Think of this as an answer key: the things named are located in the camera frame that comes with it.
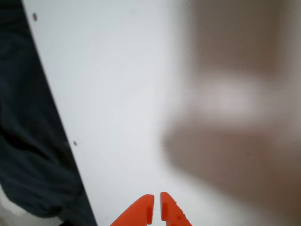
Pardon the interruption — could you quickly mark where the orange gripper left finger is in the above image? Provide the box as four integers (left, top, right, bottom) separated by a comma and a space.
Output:
110, 194, 155, 226

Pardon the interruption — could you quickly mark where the dark blue blanket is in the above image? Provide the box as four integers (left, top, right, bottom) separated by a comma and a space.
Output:
0, 0, 98, 226

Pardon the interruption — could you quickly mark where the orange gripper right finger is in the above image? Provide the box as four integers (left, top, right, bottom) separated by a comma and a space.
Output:
160, 192, 193, 226

